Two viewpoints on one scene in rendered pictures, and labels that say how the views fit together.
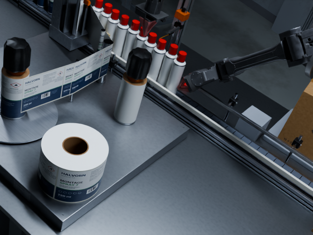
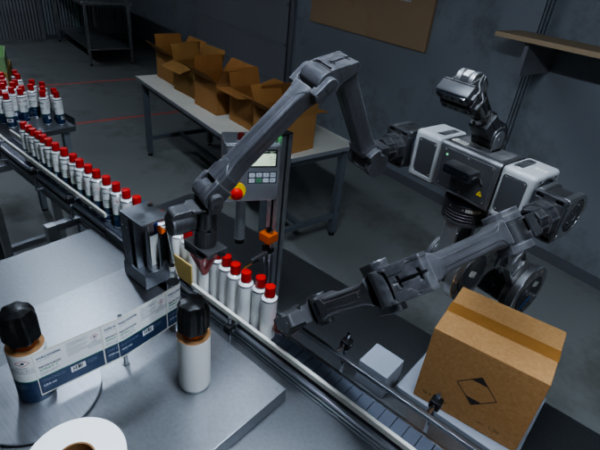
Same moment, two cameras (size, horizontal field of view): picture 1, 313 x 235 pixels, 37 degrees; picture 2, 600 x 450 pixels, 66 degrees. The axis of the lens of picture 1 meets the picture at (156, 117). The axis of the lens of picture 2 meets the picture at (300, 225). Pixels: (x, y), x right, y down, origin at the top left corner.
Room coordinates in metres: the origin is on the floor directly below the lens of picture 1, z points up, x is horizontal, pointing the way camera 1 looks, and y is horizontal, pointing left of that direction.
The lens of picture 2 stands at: (0.52, -0.30, 1.97)
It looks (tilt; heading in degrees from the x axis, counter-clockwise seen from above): 31 degrees down; 11
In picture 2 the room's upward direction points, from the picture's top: 6 degrees clockwise
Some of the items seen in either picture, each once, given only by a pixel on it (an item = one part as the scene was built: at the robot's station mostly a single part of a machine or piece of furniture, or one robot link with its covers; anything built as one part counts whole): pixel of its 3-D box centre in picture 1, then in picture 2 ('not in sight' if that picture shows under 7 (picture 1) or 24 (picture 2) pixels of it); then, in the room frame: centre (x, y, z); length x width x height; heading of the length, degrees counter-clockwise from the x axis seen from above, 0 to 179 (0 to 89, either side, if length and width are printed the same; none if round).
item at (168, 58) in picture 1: (167, 66); (259, 302); (1.62, 0.02, 0.98); 0.05 x 0.05 x 0.20
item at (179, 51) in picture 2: not in sight; (193, 70); (4.26, 1.50, 0.97); 0.46 x 0.44 x 0.37; 56
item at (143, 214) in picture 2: not in sight; (145, 213); (1.74, 0.48, 1.14); 0.14 x 0.11 x 0.01; 63
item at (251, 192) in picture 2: not in sight; (250, 167); (1.76, 0.11, 1.38); 0.17 x 0.10 x 0.19; 118
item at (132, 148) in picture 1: (55, 110); (104, 379); (1.29, 0.37, 0.86); 0.80 x 0.67 x 0.05; 63
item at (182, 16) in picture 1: (169, 45); (259, 274); (1.68, 0.04, 1.05); 0.10 x 0.04 x 0.33; 153
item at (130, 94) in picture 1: (132, 86); (194, 343); (1.35, 0.12, 1.03); 0.09 x 0.09 x 0.30
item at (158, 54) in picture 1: (156, 61); (245, 296); (1.63, 0.07, 0.98); 0.05 x 0.05 x 0.20
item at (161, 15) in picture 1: (153, 5); (205, 237); (1.46, 0.13, 1.30); 0.10 x 0.07 x 0.07; 63
